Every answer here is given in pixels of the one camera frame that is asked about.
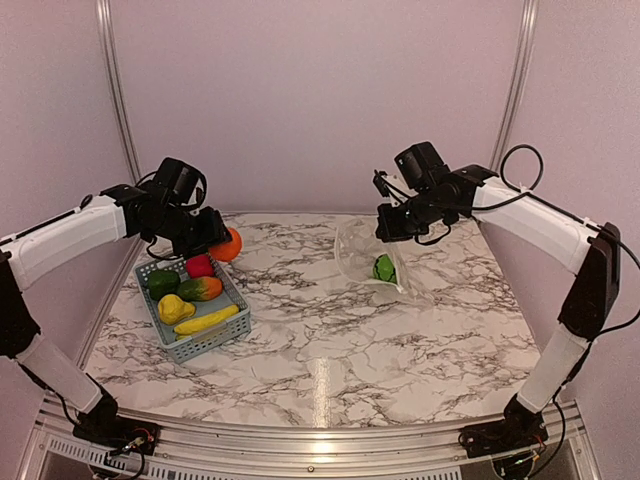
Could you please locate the front aluminium frame rail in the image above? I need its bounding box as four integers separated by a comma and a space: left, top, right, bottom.
19, 394, 601, 480

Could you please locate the red toy apple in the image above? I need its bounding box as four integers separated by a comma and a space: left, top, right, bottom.
185, 254, 215, 279

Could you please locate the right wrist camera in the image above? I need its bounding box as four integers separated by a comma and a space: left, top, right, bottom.
394, 141, 449, 192

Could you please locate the left aluminium frame post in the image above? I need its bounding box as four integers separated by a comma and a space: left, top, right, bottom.
96, 0, 142, 183

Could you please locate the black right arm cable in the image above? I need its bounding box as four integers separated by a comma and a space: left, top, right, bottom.
464, 144, 640, 336

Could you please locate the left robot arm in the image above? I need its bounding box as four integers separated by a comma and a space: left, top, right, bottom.
1, 182, 232, 446

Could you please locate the yellow toy banana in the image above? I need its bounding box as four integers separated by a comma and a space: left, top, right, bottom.
174, 304, 239, 336

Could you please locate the green toy watermelon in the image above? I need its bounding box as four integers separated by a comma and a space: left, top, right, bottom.
372, 254, 397, 284

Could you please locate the right aluminium frame post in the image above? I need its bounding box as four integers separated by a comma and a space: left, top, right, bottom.
489, 0, 539, 169

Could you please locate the aluminium frame post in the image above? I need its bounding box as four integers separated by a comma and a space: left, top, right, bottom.
489, 0, 539, 169
96, 0, 142, 183

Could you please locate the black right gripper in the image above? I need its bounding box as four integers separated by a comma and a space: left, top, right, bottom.
374, 187, 454, 243

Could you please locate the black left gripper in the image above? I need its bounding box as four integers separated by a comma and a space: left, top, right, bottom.
147, 203, 232, 260

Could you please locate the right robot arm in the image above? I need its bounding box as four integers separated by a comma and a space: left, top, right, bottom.
376, 165, 620, 458

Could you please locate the dark green toy pepper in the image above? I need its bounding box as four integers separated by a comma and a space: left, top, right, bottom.
147, 269, 181, 301

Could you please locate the clear zip top bag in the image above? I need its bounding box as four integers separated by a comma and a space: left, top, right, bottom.
334, 217, 434, 308

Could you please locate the light blue plastic basket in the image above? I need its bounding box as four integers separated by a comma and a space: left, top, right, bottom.
134, 255, 251, 363

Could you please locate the green orange toy mango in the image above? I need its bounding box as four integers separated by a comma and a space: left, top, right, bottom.
176, 276, 224, 302

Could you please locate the yellow toy pear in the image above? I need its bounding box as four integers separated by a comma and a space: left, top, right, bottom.
157, 294, 196, 326

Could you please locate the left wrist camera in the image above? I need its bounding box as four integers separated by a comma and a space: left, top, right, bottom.
151, 157, 207, 211

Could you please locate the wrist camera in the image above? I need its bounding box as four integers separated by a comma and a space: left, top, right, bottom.
394, 141, 449, 192
151, 157, 207, 211

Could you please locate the orange toy orange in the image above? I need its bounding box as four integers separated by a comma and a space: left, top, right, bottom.
208, 228, 243, 263

